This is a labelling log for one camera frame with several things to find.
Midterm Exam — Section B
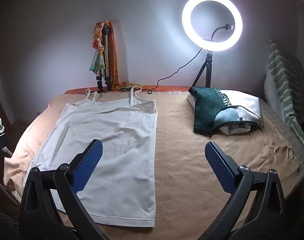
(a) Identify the silver folded tripod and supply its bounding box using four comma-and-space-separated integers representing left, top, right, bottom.
96, 26, 112, 92

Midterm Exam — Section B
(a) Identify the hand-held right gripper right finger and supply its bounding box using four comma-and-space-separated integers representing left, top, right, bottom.
199, 141, 286, 240

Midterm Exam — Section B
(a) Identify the colourful printed scarf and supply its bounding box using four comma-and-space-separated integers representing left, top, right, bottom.
89, 21, 106, 75

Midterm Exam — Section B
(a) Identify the orange hanging cloth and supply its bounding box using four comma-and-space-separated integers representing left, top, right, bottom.
108, 21, 120, 90

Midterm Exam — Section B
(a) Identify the black ring light tripod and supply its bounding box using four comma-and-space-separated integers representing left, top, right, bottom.
191, 51, 214, 89

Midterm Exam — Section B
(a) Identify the green and white pillow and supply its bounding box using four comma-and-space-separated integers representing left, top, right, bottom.
187, 86, 265, 136

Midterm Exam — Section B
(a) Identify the floral patterned cloth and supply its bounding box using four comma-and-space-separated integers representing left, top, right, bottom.
118, 81, 145, 92

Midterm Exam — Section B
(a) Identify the orange bedsheet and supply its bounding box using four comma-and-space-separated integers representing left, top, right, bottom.
64, 84, 192, 95

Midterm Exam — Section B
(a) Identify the gooseneck phone holder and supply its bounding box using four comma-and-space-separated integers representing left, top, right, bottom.
210, 24, 234, 42

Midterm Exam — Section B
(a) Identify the beige blanket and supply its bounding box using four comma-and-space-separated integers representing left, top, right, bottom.
3, 91, 304, 240

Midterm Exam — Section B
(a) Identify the green striped cushion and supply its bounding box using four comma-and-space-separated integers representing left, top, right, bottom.
263, 41, 304, 153

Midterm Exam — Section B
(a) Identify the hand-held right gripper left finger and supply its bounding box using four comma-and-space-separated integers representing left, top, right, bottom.
19, 139, 103, 240

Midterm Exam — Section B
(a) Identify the white camisole top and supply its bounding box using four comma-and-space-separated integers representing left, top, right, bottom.
23, 85, 159, 228

